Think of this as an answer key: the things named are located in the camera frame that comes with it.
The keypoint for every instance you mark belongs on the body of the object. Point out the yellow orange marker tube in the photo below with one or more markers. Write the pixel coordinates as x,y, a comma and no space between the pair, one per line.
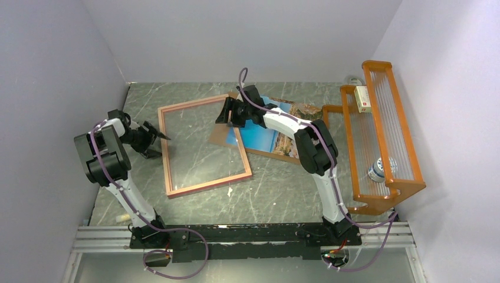
123,218

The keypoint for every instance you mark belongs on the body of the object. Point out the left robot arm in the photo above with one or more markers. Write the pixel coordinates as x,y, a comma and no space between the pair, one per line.
105,162

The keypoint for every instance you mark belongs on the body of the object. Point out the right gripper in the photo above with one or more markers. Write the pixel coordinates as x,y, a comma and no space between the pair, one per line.
230,104

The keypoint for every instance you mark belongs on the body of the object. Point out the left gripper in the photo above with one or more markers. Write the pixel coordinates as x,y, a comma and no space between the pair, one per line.
150,138

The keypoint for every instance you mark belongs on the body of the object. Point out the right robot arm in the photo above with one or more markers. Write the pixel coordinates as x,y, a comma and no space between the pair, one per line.
316,149

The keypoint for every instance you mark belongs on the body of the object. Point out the white blue can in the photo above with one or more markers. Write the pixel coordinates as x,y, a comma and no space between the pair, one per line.
376,170

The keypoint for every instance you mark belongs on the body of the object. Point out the white round wall object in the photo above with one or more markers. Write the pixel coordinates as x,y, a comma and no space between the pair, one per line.
353,80

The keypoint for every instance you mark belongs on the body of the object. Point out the brown frame backing board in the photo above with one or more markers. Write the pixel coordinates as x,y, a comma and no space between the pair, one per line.
267,142

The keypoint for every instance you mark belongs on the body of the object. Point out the orange wooden rack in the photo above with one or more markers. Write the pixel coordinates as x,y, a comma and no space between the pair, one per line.
382,133

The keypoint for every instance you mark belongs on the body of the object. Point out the small white red box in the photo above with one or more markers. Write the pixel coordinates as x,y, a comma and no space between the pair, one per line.
362,99

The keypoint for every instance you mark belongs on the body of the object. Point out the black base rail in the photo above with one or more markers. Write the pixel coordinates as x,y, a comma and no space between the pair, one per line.
189,243

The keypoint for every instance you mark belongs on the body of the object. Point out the pink wooden picture frame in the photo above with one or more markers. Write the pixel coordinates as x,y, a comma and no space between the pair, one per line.
191,163

